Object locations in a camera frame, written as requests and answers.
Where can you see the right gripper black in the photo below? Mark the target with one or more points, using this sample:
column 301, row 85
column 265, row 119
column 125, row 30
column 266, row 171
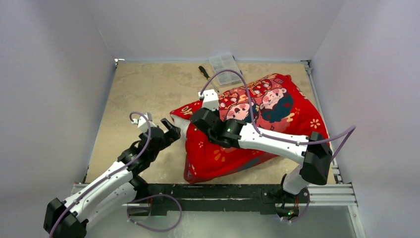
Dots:
column 198, row 115

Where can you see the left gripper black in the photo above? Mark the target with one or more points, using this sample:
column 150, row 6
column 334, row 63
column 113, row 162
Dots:
column 173, row 135

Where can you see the red patterned pillowcase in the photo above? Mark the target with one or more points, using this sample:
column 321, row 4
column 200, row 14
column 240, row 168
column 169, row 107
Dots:
column 274, row 101

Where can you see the white pillow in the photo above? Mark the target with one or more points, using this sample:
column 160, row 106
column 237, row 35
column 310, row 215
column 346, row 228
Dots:
column 183, row 124

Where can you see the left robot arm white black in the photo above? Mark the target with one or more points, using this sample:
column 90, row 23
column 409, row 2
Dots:
column 119, row 184

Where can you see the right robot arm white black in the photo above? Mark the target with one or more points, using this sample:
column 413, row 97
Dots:
column 312, row 153

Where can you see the yellow black screwdriver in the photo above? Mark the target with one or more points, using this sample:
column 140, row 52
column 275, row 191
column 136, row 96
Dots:
column 206, row 75

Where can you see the clear plastic organizer box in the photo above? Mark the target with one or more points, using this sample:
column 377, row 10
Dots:
column 222, row 62

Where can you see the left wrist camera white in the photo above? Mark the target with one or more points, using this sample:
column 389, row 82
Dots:
column 143, row 121

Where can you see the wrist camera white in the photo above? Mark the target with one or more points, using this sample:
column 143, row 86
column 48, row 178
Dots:
column 143, row 121
column 209, row 99

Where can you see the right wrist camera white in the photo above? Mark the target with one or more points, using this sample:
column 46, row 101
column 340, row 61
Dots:
column 209, row 99

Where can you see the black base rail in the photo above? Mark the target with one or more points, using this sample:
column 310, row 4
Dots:
column 261, row 198

